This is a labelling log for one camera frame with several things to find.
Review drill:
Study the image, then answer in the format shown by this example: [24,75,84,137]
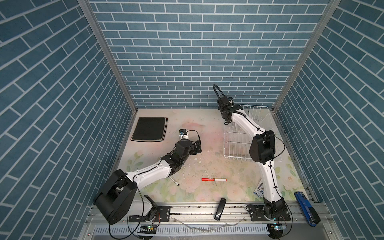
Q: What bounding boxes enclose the white wire dish rack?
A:
[224,105,285,162]

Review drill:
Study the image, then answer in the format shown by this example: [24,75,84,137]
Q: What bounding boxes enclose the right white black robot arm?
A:
[217,96,288,220]

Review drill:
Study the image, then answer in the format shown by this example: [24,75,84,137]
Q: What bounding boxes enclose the red marker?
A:
[202,178,227,182]

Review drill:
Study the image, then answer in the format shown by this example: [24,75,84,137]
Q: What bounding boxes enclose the black remote control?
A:
[214,198,227,221]

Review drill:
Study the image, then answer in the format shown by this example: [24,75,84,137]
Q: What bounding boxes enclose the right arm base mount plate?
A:
[246,204,292,222]

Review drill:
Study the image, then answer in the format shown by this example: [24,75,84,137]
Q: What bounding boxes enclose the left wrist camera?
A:
[179,129,189,140]

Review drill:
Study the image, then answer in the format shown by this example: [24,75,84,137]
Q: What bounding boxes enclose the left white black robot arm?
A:
[94,139,202,225]

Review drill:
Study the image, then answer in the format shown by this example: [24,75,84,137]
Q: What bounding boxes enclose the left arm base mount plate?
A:
[129,206,171,223]

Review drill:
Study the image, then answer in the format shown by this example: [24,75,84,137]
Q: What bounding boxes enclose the aluminium front rail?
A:
[85,202,334,226]

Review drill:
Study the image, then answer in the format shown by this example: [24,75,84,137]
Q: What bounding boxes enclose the blue black box cutter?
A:
[294,192,321,227]

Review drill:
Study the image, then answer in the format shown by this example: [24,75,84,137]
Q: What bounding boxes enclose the black square plate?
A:
[131,117,168,143]

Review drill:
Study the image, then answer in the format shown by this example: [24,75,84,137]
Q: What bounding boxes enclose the black capped white marker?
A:
[168,176,180,187]

